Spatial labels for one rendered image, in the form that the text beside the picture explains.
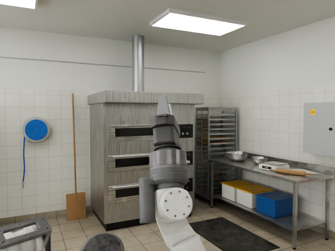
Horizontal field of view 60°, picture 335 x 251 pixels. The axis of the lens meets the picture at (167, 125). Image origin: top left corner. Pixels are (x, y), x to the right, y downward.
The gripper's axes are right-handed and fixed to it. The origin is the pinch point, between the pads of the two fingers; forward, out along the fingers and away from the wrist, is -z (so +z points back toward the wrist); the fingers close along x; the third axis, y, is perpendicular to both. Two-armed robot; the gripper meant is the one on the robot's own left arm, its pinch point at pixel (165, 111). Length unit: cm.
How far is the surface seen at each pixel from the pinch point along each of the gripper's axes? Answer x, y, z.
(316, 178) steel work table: -335, -128, -31
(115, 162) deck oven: -317, 136, -74
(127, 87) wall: -380, 138, -227
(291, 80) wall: -364, -134, -189
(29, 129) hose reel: -302, 270, -136
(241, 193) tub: -424, -36, -30
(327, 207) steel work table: -371, -143, 3
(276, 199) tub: -374, -81, -12
